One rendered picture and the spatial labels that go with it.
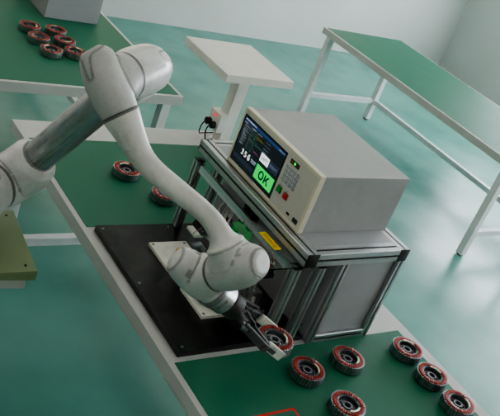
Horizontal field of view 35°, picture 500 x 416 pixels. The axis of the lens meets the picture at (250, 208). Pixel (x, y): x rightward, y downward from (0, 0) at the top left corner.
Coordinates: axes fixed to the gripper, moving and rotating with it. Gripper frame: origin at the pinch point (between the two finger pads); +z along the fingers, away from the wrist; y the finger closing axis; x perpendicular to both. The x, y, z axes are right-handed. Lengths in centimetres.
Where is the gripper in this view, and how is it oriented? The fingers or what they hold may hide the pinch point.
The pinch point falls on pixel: (274, 339)
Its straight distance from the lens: 232.3
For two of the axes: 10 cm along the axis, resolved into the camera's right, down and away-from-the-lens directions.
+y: 1.5, 5.2, -8.4
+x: 7.5, -6.1, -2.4
